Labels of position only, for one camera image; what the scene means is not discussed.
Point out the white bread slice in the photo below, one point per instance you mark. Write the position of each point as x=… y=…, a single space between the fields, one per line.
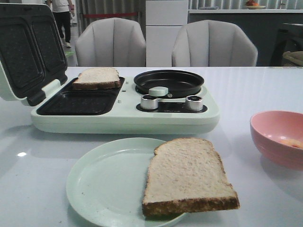
x=97 y=78
x=187 y=175

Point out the pink plastic bowl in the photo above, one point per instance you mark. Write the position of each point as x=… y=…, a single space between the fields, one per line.
x=269 y=127

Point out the mint green breakfast maker lid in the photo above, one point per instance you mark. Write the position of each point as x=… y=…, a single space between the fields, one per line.
x=32 y=59

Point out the mint green breakfast maker base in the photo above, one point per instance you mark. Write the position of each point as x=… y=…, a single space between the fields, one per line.
x=118 y=111

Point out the left silver control knob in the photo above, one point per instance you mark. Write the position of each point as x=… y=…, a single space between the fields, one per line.
x=149 y=102

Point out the silver control knob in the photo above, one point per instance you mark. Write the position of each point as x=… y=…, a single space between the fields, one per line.
x=194 y=103
x=149 y=102

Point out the black round frying pan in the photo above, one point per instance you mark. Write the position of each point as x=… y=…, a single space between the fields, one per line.
x=179 y=83

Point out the right silver control knob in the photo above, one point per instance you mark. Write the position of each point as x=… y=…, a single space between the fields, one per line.
x=194 y=103

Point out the left grey upholstered chair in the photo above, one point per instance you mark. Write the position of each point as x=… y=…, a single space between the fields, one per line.
x=114 y=42

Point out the grey upholstered chair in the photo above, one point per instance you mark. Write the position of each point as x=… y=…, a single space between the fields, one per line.
x=114 y=42
x=211 y=43

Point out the mint green round plate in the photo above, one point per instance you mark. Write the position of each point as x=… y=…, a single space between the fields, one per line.
x=106 y=186

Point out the right grey upholstered chair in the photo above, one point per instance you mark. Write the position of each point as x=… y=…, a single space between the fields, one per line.
x=211 y=43

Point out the white refrigerator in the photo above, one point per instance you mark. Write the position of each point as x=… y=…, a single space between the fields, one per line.
x=164 y=18

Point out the red barrier belt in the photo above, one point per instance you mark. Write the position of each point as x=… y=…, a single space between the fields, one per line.
x=111 y=15

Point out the person in background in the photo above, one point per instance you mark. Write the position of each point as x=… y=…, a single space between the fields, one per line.
x=61 y=11

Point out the grey kitchen counter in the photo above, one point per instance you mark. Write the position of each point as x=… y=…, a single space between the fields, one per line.
x=260 y=25

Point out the fruit plate on counter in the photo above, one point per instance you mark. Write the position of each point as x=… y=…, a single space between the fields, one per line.
x=251 y=4

